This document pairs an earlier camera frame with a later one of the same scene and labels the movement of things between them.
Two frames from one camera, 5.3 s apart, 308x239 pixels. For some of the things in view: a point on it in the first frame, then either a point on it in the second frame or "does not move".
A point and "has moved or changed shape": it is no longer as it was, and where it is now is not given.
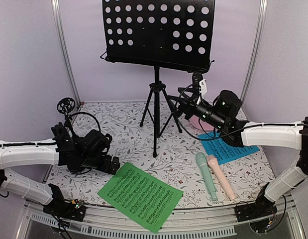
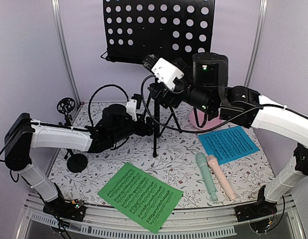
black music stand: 172,34 does not move
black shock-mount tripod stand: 65,105 does not move
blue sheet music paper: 221,151 does not move
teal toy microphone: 202,160 does not move
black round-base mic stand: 67,124 has moved or changed shape
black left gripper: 112,170 -> 149,129
